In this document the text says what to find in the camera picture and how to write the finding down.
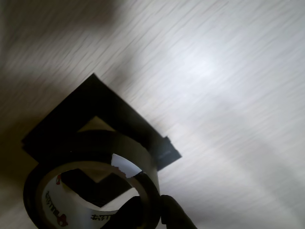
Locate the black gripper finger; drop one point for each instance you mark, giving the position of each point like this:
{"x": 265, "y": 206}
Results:
{"x": 177, "y": 213}
{"x": 133, "y": 213}

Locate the black tape roll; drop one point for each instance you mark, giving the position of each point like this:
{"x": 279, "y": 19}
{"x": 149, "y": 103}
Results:
{"x": 31, "y": 190}

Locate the black square tape frame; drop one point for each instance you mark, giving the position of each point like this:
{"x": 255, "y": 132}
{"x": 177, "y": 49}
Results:
{"x": 95, "y": 100}

